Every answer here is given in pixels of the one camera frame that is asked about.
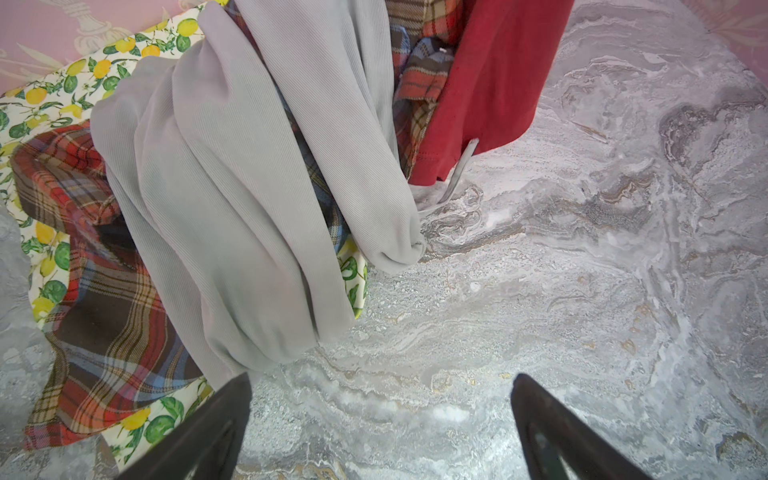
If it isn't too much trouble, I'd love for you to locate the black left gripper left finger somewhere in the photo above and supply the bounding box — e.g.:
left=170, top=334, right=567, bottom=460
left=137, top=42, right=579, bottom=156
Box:
left=117, top=374, right=252, bottom=480

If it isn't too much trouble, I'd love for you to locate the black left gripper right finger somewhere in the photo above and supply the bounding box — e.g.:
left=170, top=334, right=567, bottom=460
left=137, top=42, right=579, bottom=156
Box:
left=511, top=374, right=650, bottom=480

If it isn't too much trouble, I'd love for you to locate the red fleece cloth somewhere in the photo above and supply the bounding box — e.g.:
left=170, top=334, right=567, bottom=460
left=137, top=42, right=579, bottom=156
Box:
left=409, top=1, right=573, bottom=186

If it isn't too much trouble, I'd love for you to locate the grey knit cloth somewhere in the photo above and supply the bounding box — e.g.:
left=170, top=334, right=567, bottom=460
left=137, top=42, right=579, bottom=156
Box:
left=91, top=1, right=425, bottom=388

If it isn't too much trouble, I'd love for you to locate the lemon print cloth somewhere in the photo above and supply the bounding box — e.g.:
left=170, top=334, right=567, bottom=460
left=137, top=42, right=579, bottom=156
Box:
left=1, top=6, right=368, bottom=472

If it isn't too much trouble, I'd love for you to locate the plaid flannel shirt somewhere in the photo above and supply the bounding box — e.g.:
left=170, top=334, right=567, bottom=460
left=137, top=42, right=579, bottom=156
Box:
left=4, top=1, right=471, bottom=460

